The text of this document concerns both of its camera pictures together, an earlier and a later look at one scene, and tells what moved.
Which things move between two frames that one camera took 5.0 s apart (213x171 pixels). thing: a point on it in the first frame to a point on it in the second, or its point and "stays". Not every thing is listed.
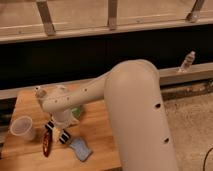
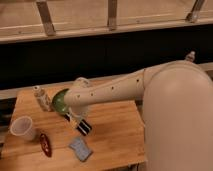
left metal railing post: [46, 17] stays
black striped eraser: [64, 137] to [84, 127]
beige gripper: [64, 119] to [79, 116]
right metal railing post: [195, 13] stays
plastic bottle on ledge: [187, 63] stays
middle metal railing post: [112, 15] stays
